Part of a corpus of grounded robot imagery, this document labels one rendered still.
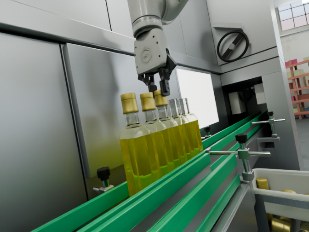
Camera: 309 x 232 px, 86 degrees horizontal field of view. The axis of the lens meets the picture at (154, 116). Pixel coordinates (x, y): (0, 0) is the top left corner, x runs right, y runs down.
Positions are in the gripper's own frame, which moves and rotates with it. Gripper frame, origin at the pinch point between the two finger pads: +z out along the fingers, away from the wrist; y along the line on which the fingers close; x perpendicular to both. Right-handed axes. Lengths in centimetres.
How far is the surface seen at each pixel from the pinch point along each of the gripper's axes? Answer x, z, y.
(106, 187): -18.0, 20.1, -5.0
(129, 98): -12.5, 2.2, 1.3
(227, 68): 97, -19, -7
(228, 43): 97, -36, -3
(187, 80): 40.4, -8.1, -11.7
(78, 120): -17.5, 4.5, -13.1
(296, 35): 1115, -266, 76
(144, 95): -7.2, 1.6, 1.0
